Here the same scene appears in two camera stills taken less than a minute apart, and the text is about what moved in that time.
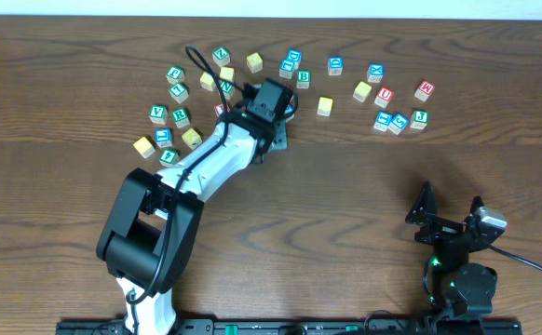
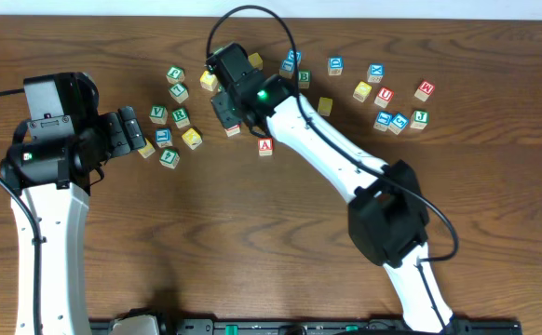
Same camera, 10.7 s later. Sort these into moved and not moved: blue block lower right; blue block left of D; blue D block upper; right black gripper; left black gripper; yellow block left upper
Moved: left black gripper; right black gripper
Not moved: blue D block upper; blue block lower right; yellow block left upper; blue block left of D
